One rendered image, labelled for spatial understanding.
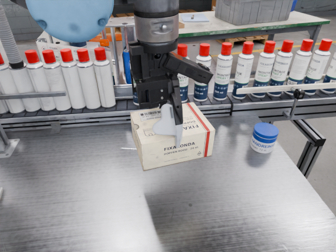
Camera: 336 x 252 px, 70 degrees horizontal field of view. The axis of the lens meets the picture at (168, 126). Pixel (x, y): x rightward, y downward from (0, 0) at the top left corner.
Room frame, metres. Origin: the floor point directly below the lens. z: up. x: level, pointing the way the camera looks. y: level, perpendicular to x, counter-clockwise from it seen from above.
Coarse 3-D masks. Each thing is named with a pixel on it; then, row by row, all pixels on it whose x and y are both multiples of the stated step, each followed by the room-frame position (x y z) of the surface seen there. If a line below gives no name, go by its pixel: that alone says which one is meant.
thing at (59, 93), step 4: (32, 92) 0.69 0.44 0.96; (36, 92) 0.69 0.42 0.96; (40, 92) 0.69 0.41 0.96; (44, 92) 0.69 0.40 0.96; (48, 92) 0.69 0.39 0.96; (52, 92) 0.69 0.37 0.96; (56, 92) 0.70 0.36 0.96; (60, 92) 0.70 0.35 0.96; (64, 92) 0.70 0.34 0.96; (0, 96) 0.67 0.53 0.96; (4, 96) 0.67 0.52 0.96; (8, 96) 0.68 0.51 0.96; (12, 96) 0.68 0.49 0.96; (16, 96) 0.68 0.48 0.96; (20, 96) 0.68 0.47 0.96; (24, 96) 0.68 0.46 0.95; (28, 96) 0.68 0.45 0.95; (32, 96) 0.68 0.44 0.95; (36, 96) 0.69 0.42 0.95; (40, 96) 0.69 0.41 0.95; (44, 96) 0.69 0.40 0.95; (48, 96) 0.69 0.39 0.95; (52, 96) 0.69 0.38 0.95
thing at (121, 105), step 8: (192, 96) 0.82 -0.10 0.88; (208, 96) 0.82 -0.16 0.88; (120, 104) 0.76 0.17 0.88; (128, 104) 0.76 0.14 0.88; (200, 104) 0.76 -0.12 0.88; (208, 104) 0.76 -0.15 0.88; (8, 112) 0.70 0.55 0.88; (24, 112) 0.70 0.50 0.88; (32, 112) 0.70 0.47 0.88; (40, 112) 0.70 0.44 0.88; (48, 112) 0.71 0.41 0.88; (56, 112) 0.70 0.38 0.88; (64, 112) 0.70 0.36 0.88; (72, 112) 0.70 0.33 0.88; (80, 112) 0.70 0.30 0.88; (88, 112) 0.71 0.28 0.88
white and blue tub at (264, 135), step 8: (256, 128) 0.58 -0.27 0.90; (264, 128) 0.58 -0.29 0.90; (272, 128) 0.58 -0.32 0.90; (256, 136) 0.57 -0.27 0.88; (264, 136) 0.55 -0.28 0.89; (272, 136) 0.55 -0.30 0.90; (256, 144) 0.56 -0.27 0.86; (264, 144) 0.55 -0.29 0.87; (272, 144) 0.55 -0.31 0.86; (264, 152) 0.55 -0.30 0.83
